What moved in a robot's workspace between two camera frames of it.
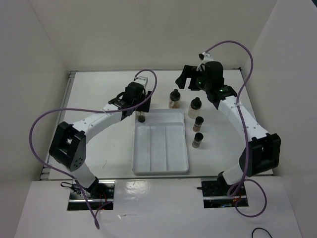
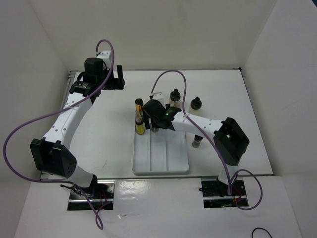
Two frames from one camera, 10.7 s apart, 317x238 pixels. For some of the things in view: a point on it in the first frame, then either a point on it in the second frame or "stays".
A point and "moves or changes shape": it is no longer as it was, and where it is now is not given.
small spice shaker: [198, 138] stays
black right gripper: [188, 71] -> [147, 125]
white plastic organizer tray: [160, 145] stays
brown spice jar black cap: [174, 99] stays
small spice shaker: [197, 125] moves or changes shape
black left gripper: [145, 106] -> [116, 83]
